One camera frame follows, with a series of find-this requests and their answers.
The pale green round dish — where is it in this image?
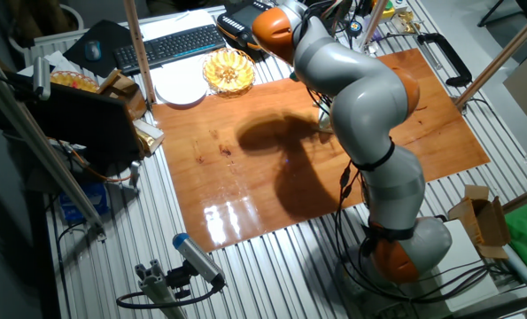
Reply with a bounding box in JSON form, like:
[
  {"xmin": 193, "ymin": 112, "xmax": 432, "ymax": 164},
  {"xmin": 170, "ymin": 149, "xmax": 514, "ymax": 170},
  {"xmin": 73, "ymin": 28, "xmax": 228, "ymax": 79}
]
[{"xmin": 318, "ymin": 105, "xmax": 334, "ymax": 131}]

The brown wooden board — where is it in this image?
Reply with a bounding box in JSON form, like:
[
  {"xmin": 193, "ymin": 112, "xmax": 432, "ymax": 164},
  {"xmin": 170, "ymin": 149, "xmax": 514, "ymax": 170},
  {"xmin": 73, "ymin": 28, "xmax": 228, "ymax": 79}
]
[{"xmin": 151, "ymin": 47, "xmax": 492, "ymax": 253}]

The white round plate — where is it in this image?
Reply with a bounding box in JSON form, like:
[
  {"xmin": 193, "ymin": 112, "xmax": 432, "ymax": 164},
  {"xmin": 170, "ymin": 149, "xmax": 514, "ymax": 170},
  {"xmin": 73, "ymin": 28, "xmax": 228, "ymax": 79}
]
[{"xmin": 154, "ymin": 73, "xmax": 209, "ymax": 107}]

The gold white packaged box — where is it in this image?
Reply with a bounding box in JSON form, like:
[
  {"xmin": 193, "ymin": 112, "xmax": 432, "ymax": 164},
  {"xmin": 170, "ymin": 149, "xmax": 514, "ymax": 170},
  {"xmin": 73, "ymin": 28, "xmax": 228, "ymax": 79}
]
[{"xmin": 132, "ymin": 118, "xmax": 166, "ymax": 157}]

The black orange teach pendant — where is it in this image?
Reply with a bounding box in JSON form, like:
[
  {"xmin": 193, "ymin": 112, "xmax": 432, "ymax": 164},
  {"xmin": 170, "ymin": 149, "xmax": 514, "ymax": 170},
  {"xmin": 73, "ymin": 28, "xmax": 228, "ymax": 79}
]
[{"xmin": 216, "ymin": 0, "xmax": 274, "ymax": 51}]

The black computer keyboard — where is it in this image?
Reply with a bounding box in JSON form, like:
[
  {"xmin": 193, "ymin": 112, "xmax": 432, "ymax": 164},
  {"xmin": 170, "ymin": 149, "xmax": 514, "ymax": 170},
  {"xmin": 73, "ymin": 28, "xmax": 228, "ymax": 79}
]
[{"xmin": 112, "ymin": 24, "xmax": 227, "ymax": 75}]

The brown wooden box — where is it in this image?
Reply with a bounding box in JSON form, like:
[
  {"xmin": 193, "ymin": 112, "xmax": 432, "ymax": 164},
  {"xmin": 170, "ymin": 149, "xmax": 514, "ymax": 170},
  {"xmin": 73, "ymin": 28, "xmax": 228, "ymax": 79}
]
[{"xmin": 97, "ymin": 69, "xmax": 148, "ymax": 121}]

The black round tape measure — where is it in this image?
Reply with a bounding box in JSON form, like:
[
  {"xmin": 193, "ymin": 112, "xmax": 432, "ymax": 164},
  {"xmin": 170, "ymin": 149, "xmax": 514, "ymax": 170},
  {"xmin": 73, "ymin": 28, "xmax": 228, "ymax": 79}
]
[{"xmin": 345, "ymin": 19, "xmax": 364, "ymax": 38}]

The white paper sheet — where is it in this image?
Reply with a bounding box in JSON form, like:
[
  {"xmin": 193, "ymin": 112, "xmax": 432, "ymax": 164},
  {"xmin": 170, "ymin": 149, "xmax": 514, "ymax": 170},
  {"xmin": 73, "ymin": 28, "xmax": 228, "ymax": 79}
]
[{"xmin": 137, "ymin": 9, "xmax": 227, "ymax": 97}]

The short aluminium profile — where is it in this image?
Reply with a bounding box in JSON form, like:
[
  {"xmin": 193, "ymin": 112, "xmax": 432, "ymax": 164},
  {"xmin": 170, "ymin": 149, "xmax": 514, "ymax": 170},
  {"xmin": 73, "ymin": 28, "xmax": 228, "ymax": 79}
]
[{"xmin": 134, "ymin": 259, "xmax": 187, "ymax": 319}]

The black monitor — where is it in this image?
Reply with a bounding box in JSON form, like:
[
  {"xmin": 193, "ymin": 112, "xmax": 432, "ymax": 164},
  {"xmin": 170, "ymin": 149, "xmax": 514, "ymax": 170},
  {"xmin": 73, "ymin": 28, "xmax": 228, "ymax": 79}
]
[{"xmin": 23, "ymin": 82, "xmax": 145, "ymax": 173}]

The blue box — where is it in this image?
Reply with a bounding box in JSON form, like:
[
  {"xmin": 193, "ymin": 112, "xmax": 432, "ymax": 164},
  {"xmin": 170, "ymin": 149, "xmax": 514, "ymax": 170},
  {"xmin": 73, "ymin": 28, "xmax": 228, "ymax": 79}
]
[{"xmin": 58, "ymin": 181, "xmax": 111, "ymax": 225}]

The black mouse pad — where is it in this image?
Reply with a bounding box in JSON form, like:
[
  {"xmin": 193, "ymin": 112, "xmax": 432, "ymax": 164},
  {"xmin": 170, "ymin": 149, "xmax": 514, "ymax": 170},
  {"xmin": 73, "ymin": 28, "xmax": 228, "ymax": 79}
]
[{"xmin": 62, "ymin": 19, "xmax": 134, "ymax": 79}]

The brass metal fitting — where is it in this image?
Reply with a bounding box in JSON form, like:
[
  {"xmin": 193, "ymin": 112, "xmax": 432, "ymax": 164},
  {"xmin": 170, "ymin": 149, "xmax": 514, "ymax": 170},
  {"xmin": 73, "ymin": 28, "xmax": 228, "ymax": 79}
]
[{"xmin": 391, "ymin": 9, "xmax": 422, "ymax": 35}]

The open cardboard box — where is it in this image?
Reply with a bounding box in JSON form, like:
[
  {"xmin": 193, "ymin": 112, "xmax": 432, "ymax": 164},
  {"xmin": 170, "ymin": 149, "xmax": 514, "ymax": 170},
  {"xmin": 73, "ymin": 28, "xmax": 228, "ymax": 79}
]
[{"xmin": 447, "ymin": 184, "xmax": 511, "ymax": 261}]

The white round bin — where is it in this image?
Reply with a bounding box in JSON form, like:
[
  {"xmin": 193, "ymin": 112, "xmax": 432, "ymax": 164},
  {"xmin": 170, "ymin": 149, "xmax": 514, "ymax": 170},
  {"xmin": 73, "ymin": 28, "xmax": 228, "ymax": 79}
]
[{"xmin": 8, "ymin": 3, "xmax": 85, "ymax": 55}]

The black chair base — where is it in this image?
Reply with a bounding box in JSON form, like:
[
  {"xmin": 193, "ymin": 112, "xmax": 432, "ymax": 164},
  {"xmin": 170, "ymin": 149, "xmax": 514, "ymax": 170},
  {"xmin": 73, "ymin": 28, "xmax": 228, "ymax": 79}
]
[{"xmin": 477, "ymin": 0, "xmax": 527, "ymax": 28}]

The pale blue roll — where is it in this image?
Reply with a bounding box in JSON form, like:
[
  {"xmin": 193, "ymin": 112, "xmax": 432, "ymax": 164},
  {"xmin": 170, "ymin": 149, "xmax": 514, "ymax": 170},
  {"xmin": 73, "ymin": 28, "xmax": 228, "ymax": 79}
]
[{"xmin": 501, "ymin": 255, "xmax": 527, "ymax": 289}]

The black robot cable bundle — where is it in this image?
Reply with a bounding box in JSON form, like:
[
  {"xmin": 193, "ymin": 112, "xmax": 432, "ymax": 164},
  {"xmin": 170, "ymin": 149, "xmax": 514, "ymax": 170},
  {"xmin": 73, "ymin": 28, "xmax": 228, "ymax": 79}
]
[{"xmin": 302, "ymin": 0, "xmax": 516, "ymax": 307}]

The silver camera with blue cap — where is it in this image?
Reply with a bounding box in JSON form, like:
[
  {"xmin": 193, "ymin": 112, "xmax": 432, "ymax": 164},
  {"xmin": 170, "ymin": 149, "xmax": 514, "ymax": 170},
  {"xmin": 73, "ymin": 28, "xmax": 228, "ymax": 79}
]
[{"xmin": 172, "ymin": 232, "xmax": 227, "ymax": 289}]

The small metal bracket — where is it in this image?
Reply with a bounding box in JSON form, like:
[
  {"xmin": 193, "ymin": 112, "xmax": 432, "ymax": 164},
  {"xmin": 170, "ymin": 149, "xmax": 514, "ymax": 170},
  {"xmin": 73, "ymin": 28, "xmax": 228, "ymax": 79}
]
[{"xmin": 128, "ymin": 159, "xmax": 143, "ymax": 194}]

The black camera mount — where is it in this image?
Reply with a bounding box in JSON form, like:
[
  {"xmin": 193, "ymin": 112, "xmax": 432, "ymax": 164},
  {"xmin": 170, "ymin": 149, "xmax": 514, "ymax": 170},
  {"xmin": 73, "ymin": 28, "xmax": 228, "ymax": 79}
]
[{"xmin": 165, "ymin": 261, "xmax": 194, "ymax": 300}]

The wooden frame post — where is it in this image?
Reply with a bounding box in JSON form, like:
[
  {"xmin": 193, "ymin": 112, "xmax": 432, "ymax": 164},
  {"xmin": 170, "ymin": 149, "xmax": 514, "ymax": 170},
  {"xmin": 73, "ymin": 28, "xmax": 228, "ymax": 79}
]
[
  {"xmin": 121, "ymin": 0, "xmax": 157, "ymax": 105},
  {"xmin": 501, "ymin": 181, "xmax": 527, "ymax": 214},
  {"xmin": 453, "ymin": 2, "xmax": 527, "ymax": 111},
  {"xmin": 359, "ymin": 0, "xmax": 389, "ymax": 57}
]

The orange cable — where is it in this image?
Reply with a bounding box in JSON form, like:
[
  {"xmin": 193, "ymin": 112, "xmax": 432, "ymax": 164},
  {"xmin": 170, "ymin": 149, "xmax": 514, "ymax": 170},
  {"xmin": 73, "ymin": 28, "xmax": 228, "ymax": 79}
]
[{"xmin": 67, "ymin": 148, "xmax": 134, "ymax": 183}]

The black camera cable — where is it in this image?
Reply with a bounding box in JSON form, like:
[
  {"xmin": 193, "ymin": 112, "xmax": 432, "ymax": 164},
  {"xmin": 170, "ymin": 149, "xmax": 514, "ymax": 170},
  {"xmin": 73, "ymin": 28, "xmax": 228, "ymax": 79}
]
[{"xmin": 115, "ymin": 283, "xmax": 223, "ymax": 310}]

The black handle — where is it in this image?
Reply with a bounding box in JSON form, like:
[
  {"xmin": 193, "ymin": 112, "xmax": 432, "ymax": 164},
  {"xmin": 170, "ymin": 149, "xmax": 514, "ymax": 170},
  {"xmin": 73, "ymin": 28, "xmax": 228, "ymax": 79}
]
[{"xmin": 416, "ymin": 32, "xmax": 473, "ymax": 88}]

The aluminium frame beam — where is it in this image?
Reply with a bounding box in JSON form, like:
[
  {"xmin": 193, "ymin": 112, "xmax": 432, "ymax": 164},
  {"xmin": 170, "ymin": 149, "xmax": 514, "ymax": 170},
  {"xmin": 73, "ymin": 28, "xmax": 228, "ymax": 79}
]
[{"xmin": 0, "ymin": 59, "xmax": 107, "ymax": 241}]

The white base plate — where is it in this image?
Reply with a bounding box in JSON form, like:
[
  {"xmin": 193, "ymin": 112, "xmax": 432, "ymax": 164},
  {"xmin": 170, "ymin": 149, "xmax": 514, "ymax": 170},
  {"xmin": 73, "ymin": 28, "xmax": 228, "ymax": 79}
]
[{"xmin": 435, "ymin": 219, "xmax": 500, "ymax": 312}]

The silver grey camera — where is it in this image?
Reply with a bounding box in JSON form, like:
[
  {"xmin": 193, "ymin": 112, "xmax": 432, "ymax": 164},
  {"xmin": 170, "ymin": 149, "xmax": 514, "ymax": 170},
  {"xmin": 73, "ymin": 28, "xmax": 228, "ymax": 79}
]
[{"xmin": 32, "ymin": 56, "xmax": 51, "ymax": 101}]

